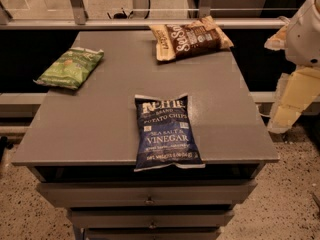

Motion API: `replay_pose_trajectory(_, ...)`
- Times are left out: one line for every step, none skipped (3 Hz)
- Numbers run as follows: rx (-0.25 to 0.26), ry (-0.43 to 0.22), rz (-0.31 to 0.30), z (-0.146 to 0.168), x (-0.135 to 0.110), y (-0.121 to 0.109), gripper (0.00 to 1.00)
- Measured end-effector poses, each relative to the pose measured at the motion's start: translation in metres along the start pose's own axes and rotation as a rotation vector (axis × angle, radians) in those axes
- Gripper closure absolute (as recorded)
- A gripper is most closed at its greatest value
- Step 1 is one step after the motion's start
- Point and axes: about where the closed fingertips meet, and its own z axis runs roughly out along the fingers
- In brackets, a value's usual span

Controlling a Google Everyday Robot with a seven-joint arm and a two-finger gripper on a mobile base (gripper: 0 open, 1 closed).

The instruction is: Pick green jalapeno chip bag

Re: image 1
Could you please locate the grey drawer cabinet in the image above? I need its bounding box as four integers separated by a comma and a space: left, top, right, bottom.
13, 31, 278, 240

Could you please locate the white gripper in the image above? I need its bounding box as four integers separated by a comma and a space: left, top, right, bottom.
264, 0, 320, 133

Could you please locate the blue salt vinegar chip bag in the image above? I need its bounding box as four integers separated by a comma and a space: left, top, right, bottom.
134, 95, 205, 172

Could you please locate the grey metal railing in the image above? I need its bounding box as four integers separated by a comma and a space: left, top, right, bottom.
0, 0, 300, 30

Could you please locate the brown sea salt chip bag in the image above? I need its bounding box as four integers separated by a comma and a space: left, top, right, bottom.
150, 16, 233, 61

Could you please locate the green jalapeno chip bag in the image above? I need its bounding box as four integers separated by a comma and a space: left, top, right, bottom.
35, 47, 104, 90

